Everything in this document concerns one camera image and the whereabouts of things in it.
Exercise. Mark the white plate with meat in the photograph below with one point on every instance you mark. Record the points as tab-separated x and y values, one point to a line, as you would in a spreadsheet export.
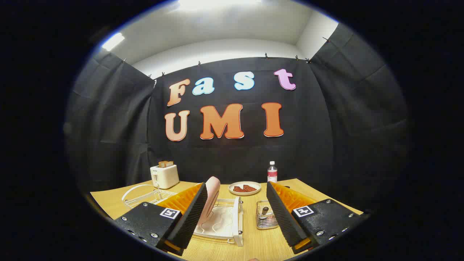
250	193

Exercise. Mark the small ceiling light panel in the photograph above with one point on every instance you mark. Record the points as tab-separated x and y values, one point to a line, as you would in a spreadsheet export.
112	41

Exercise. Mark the white dish rack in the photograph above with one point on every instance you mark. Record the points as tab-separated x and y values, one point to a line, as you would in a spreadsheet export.
224	221

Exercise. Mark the pink plate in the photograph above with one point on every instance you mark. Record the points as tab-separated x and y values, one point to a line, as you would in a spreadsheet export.
212	195

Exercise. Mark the black backdrop cloth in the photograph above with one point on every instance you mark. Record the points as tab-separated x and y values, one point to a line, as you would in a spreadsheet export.
326	127

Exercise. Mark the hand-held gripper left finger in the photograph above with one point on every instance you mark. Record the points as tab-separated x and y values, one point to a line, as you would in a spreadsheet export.
194	214

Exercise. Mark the white toaster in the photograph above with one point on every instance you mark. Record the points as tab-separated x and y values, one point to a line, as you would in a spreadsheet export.
166	177

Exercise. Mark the toast slice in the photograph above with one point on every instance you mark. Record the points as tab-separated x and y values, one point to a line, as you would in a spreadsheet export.
166	164

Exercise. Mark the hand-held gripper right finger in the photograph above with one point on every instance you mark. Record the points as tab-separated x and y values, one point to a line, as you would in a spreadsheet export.
281	214

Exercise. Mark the clear plastic water bottle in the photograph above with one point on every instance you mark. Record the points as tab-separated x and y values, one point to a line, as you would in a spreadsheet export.
272	174

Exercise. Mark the brown meat piece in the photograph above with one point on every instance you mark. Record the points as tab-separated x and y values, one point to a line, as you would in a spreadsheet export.
250	187
238	189

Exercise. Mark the large ceiling light panel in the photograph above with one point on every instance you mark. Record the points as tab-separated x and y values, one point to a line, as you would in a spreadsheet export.
217	4

